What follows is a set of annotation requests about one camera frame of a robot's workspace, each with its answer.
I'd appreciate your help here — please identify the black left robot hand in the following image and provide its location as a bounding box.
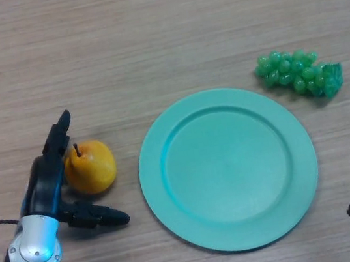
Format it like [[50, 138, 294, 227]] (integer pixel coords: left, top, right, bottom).
[[6, 102, 132, 240]]

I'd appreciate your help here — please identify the green round plate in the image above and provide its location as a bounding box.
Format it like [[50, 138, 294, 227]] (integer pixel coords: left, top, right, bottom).
[[127, 75, 330, 262]]

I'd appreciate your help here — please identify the green grape bunch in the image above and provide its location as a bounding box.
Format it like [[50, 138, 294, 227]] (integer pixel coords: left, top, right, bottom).
[[252, 41, 347, 111]]

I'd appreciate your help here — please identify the yellow pear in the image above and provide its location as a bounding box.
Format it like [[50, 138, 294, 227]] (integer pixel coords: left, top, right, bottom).
[[60, 137, 121, 198]]

